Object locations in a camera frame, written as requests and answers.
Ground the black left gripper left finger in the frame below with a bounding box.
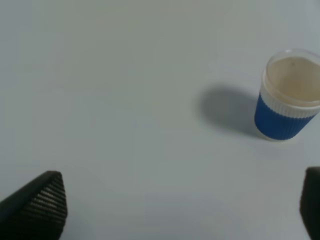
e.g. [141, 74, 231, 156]
[0, 171, 68, 240]

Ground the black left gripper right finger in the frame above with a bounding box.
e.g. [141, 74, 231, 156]
[299, 166, 320, 240]

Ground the blue sleeved clear cup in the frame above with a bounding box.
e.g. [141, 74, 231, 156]
[254, 49, 320, 142]

